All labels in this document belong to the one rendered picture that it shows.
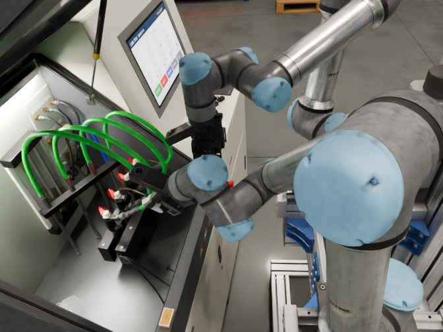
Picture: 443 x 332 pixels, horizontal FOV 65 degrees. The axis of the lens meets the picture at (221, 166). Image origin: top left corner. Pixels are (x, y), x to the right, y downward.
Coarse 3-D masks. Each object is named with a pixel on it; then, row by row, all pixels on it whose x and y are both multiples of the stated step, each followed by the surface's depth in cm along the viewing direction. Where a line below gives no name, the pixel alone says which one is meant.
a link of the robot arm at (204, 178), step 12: (204, 156) 71; (216, 156) 72; (192, 168) 71; (204, 168) 69; (216, 168) 71; (180, 180) 75; (192, 180) 71; (204, 180) 69; (216, 180) 70; (180, 192) 77; (192, 192) 73; (204, 192) 72; (216, 192) 72
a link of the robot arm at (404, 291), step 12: (396, 264) 71; (396, 276) 69; (408, 276) 69; (396, 288) 67; (408, 288) 67; (420, 288) 67; (384, 300) 65; (396, 300) 65; (408, 300) 65; (420, 300) 65; (384, 312) 65; (396, 312) 65; (408, 312) 66; (396, 324) 65
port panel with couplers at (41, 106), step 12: (36, 96) 113; (48, 96) 118; (24, 108) 108; (36, 108) 113; (48, 108) 116; (36, 120) 113; (48, 120) 119; (60, 120) 125; (48, 144) 120; (60, 144) 126; (72, 144) 133; (60, 156) 127
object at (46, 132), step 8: (32, 136) 89; (64, 136) 86; (72, 136) 86; (80, 136) 86; (24, 144) 91; (88, 144) 86; (96, 144) 86; (24, 152) 94; (104, 152) 87; (112, 152) 87; (24, 160) 96; (120, 160) 88; (24, 168) 99; (128, 168) 89; (32, 176) 102; (32, 184) 104; (40, 192) 106; (144, 208) 100
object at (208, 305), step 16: (208, 256) 135; (224, 256) 171; (208, 272) 138; (224, 272) 175; (208, 288) 140; (224, 288) 179; (192, 304) 118; (208, 304) 143; (224, 304) 184; (192, 320) 119; (208, 320) 146
